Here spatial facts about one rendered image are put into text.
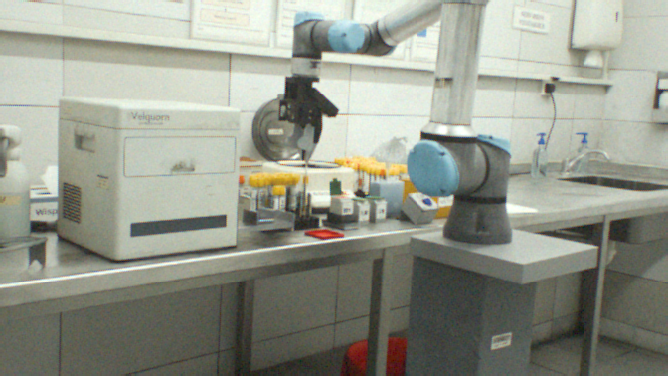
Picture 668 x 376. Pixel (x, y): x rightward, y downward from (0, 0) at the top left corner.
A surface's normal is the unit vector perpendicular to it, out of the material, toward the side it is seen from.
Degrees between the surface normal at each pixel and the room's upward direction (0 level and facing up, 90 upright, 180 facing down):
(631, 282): 90
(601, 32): 91
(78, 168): 90
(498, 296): 90
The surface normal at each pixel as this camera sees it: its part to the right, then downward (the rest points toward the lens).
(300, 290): 0.67, 0.14
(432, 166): -0.72, 0.20
